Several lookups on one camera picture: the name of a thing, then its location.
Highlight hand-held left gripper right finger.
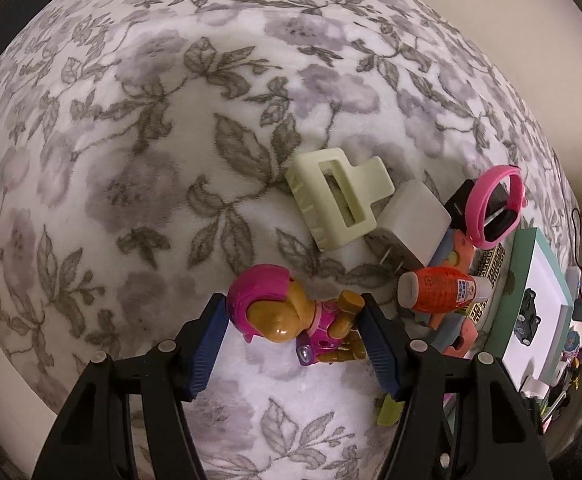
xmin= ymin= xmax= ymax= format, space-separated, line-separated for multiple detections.
xmin=358 ymin=292 xmax=554 ymax=480

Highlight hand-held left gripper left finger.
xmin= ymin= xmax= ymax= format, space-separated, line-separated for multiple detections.
xmin=31 ymin=292 xmax=229 ymax=480

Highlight pink toy pup figure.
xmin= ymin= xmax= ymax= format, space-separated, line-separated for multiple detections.
xmin=227 ymin=266 xmax=369 ymax=368

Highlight orange glue bottle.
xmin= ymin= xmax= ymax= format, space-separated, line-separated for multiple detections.
xmin=397 ymin=266 xmax=492 ymax=313

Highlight teal tray with white inside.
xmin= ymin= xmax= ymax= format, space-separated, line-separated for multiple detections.
xmin=481 ymin=227 xmax=577 ymax=396

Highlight cream hair claw clip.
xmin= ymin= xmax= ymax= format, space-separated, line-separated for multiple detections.
xmin=285 ymin=149 xmax=397 ymax=253

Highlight yellow-green plastic piece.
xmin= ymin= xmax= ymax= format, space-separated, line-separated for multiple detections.
xmin=373 ymin=392 xmax=404 ymax=428

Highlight orange and blue scissors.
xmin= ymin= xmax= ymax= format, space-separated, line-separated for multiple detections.
xmin=411 ymin=227 xmax=479 ymax=361

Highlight white charger plug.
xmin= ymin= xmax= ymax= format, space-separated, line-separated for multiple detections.
xmin=368 ymin=180 xmax=453 ymax=273

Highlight black toy car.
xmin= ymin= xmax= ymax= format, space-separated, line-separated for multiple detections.
xmin=514 ymin=287 xmax=542 ymax=346

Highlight pink smartwatch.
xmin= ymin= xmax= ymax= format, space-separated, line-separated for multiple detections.
xmin=444 ymin=165 xmax=528 ymax=250

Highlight floral blanket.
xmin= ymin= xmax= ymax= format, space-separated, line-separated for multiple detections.
xmin=0 ymin=0 xmax=582 ymax=480

